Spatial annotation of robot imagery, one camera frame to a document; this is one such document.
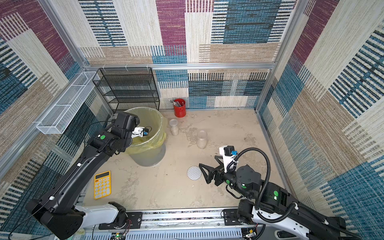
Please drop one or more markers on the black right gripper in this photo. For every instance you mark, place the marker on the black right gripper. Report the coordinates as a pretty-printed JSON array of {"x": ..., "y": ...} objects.
[{"x": 217, "y": 173}]

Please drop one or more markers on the patterned white jar lid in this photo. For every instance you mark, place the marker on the patterned white jar lid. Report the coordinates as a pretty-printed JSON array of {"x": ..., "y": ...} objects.
[{"x": 194, "y": 173}]

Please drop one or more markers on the medium plastic jar with rice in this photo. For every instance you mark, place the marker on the medium plastic jar with rice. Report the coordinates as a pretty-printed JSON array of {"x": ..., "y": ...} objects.
[{"x": 202, "y": 139}]

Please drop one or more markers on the grey bin with yellow bag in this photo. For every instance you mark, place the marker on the grey bin with yellow bag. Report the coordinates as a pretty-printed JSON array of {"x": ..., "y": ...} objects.
[{"x": 148, "y": 150}]

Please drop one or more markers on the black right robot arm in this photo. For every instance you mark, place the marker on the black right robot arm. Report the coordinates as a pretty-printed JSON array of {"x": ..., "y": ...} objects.
[{"x": 267, "y": 204}]

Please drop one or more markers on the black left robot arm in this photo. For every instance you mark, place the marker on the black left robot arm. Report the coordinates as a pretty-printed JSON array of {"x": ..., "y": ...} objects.
[{"x": 56, "y": 210}]

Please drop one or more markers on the small plastic jar with rice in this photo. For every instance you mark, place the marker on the small plastic jar with rice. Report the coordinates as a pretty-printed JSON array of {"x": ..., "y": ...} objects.
[{"x": 174, "y": 127}]

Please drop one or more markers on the red cup with utensils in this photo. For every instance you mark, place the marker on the red cup with utensils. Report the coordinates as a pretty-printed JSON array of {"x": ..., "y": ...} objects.
[{"x": 179, "y": 107}]

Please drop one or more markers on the yellow calculator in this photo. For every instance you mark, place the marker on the yellow calculator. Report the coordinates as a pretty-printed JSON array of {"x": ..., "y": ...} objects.
[{"x": 102, "y": 185}]

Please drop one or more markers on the aluminium mounting rail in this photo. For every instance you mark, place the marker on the aluminium mounting rail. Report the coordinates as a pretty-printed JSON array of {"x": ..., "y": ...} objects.
[{"x": 180, "y": 224}]

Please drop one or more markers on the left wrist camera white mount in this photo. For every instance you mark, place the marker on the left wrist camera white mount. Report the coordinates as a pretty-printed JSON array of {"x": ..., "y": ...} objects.
[{"x": 140, "y": 132}]

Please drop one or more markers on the black device on rail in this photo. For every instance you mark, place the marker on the black device on rail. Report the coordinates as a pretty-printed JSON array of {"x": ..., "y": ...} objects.
[{"x": 283, "y": 235}]

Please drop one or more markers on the black wire shelf rack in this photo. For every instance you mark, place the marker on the black wire shelf rack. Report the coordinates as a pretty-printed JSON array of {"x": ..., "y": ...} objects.
[{"x": 127, "y": 88}]

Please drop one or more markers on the white mesh wall basket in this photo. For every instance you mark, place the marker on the white mesh wall basket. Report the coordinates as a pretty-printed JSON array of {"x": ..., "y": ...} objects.
[{"x": 60, "y": 115}]

